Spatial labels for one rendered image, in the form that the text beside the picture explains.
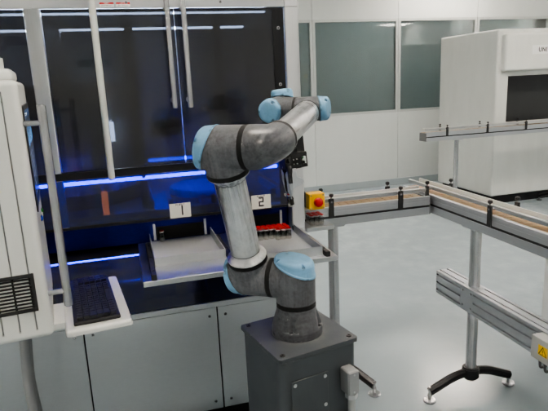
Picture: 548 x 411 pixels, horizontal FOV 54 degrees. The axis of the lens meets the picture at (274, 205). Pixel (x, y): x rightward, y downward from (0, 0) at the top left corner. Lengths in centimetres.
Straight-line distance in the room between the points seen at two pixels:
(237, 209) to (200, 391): 127
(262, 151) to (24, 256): 78
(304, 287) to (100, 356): 114
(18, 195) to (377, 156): 637
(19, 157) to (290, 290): 83
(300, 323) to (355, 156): 603
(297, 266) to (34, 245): 75
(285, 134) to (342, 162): 608
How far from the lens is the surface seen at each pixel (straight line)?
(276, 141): 133
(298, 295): 153
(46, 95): 217
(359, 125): 746
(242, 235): 148
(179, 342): 241
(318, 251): 199
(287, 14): 227
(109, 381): 247
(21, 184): 166
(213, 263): 197
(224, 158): 134
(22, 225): 168
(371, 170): 762
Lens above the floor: 151
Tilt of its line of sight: 13 degrees down
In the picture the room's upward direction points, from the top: 3 degrees counter-clockwise
